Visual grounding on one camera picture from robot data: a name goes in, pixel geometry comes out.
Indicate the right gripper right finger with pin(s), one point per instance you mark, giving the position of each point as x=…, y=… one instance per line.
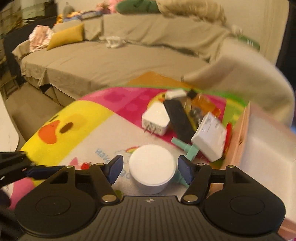
x=197, y=176

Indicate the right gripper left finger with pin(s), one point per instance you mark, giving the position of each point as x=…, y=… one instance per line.
x=103, y=176

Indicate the white round puck device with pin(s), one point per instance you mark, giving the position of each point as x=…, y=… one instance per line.
x=152, y=167

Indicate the black remote control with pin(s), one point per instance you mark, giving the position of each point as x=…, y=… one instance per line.
x=179, y=120

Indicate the teal plastic piece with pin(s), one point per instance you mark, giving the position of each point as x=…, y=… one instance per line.
x=190, y=151

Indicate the colourful cartoon play mat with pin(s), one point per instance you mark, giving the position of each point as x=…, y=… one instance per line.
x=96, y=128

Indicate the orange transparent item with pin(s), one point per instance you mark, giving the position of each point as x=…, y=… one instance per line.
x=198, y=105

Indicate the white plug charger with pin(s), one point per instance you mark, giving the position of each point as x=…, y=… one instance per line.
x=156, y=119

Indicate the small white adapter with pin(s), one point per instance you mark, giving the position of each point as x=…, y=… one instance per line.
x=175, y=93

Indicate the beige covered sofa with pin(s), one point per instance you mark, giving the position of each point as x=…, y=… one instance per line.
x=202, y=54

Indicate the pink patterned cloth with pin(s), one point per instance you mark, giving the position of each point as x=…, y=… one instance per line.
x=40, y=37

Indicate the white cloth on sofa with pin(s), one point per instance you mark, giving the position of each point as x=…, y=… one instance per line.
x=113, y=41

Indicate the green digital clock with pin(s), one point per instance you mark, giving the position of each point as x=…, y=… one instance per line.
x=250, y=42

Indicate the yellow cushion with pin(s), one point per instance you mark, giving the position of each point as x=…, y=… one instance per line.
x=68, y=36

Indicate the beige rolled blanket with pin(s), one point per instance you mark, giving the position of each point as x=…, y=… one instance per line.
x=196, y=9

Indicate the green plush pillow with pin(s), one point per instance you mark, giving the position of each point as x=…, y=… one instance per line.
x=130, y=7

